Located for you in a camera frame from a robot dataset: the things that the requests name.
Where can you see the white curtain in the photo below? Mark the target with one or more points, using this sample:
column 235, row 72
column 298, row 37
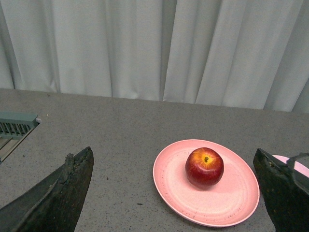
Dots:
column 238, row 53

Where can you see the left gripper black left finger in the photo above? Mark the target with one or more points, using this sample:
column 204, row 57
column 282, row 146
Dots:
column 55, row 203

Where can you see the grey slotted rack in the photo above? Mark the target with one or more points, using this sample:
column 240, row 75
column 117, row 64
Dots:
column 14, row 128

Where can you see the red apple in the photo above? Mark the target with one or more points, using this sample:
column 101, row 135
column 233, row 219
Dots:
column 204, row 168

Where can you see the light pink bowl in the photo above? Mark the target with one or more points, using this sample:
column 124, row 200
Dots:
column 298, row 166

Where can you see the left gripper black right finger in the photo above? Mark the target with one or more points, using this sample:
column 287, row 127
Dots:
column 285, row 191

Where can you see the pink plate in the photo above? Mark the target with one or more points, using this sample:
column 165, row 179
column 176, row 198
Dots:
column 228, row 203

